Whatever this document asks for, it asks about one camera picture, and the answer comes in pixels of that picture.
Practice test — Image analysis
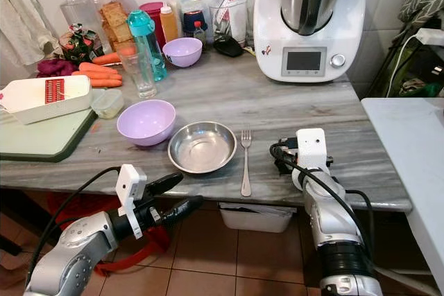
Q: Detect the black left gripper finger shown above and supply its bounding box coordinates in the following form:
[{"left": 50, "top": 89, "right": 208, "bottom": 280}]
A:
[
  {"left": 161, "top": 195, "right": 205, "bottom": 229},
  {"left": 146, "top": 172, "right": 185, "bottom": 198}
]

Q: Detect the steel fork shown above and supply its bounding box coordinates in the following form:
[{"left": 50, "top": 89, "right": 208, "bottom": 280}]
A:
[{"left": 239, "top": 130, "right": 253, "bottom": 198}]

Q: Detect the stainless steel bowl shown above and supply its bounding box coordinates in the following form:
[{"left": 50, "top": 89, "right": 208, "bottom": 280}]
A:
[{"left": 167, "top": 121, "right": 239, "bottom": 175}]

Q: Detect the white plastic bin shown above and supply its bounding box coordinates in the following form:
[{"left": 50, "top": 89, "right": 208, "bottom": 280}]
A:
[{"left": 219, "top": 202, "right": 293, "bottom": 234}]

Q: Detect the large lilac plastic bowl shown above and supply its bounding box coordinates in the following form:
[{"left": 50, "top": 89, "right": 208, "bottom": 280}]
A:
[{"left": 117, "top": 99, "right": 178, "bottom": 147}]

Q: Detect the red plastic stool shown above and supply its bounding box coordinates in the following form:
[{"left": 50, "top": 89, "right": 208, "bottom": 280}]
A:
[{"left": 45, "top": 192, "right": 174, "bottom": 276}]

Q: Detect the white food processor steel jug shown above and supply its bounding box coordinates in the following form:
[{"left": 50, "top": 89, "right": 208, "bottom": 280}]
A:
[{"left": 253, "top": 0, "right": 366, "bottom": 83}]

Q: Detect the small clear lidded container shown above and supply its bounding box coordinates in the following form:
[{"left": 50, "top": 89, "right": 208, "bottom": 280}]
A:
[{"left": 90, "top": 88, "right": 124, "bottom": 119}]

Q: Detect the clear drinking glass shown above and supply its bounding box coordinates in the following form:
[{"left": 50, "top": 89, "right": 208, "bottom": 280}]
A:
[{"left": 119, "top": 46, "right": 157, "bottom": 99}]

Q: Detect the orange carrot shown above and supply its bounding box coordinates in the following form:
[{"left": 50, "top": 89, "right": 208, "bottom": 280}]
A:
[
  {"left": 78, "top": 62, "right": 122, "bottom": 76},
  {"left": 90, "top": 51, "right": 126, "bottom": 66},
  {"left": 90, "top": 78, "right": 123, "bottom": 88},
  {"left": 71, "top": 69, "right": 123, "bottom": 80}
]

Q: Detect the small black rounded object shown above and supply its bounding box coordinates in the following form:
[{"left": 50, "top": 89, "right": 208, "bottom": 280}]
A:
[{"left": 213, "top": 35, "right": 244, "bottom": 58}]

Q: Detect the white side table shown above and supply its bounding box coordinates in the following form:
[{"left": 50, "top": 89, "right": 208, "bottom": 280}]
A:
[{"left": 361, "top": 97, "right": 444, "bottom": 293}]

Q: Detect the small lilac plastic bowl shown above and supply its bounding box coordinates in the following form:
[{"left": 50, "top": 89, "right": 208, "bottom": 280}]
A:
[{"left": 162, "top": 37, "right": 204, "bottom": 68}]

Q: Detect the clear utensil container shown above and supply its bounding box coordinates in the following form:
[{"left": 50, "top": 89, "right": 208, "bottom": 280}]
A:
[{"left": 211, "top": 0, "right": 249, "bottom": 46}]

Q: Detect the pale green cutting board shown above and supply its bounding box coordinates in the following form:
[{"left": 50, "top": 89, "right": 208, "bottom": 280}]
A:
[{"left": 0, "top": 109, "right": 98, "bottom": 164}]

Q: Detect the dark green bag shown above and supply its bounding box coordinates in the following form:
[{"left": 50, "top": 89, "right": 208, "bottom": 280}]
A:
[{"left": 368, "top": 40, "right": 444, "bottom": 99}]

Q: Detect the small red cap bottle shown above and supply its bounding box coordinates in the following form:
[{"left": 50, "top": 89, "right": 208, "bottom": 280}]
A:
[{"left": 193, "top": 21, "right": 207, "bottom": 44}]

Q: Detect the teal water bottle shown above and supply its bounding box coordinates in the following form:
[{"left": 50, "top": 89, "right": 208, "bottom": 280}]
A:
[{"left": 127, "top": 9, "right": 168, "bottom": 82}]

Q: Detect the white mandoline slicer red blade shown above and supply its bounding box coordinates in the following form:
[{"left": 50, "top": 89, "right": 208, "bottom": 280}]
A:
[{"left": 0, "top": 74, "right": 92, "bottom": 125}]

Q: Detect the orange sauce bottle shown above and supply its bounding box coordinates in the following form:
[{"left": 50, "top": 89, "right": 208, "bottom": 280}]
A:
[{"left": 160, "top": 4, "right": 179, "bottom": 42}]

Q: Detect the dark purple cloth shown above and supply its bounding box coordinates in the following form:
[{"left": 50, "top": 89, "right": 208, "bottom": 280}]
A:
[{"left": 36, "top": 58, "right": 78, "bottom": 78}]

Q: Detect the black floral packet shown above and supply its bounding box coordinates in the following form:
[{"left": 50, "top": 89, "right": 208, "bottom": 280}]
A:
[{"left": 59, "top": 24, "right": 105, "bottom": 66}]

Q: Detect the clear jar dark blue label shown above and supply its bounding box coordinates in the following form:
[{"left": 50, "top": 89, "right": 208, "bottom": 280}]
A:
[{"left": 180, "top": 0, "right": 209, "bottom": 37}]

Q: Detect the red lid cracker jar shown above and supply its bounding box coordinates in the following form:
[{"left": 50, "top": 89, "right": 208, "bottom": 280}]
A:
[{"left": 89, "top": 0, "right": 135, "bottom": 53}]

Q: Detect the dark red canister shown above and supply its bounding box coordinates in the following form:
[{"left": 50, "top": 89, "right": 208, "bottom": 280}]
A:
[{"left": 139, "top": 1, "right": 167, "bottom": 37}]

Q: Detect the white power adapter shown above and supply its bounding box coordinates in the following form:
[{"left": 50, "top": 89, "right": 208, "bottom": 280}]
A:
[{"left": 415, "top": 27, "right": 444, "bottom": 47}]

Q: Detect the clear white lid jar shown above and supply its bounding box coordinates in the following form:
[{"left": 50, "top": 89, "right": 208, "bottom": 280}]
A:
[{"left": 60, "top": 0, "right": 99, "bottom": 32}]

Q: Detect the pale hanging towel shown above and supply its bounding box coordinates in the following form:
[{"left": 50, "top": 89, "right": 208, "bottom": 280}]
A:
[{"left": 0, "top": 0, "right": 56, "bottom": 67}]

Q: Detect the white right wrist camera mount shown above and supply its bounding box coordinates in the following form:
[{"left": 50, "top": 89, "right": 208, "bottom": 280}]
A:
[{"left": 296, "top": 128, "right": 328, "bottom": 172}]

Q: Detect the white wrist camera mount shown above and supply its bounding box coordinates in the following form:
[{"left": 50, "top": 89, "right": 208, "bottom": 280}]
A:
[
  {"left": 117, "top": 164, "right": 148, "bottom": 220},
  {"left": 296, "top": 128, "right": 328, "bottom": 172}
]

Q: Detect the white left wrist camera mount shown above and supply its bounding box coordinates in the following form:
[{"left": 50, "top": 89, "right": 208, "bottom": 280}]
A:
[{"left": 117, "top": 164, "right": 148, "bottom": 220}]

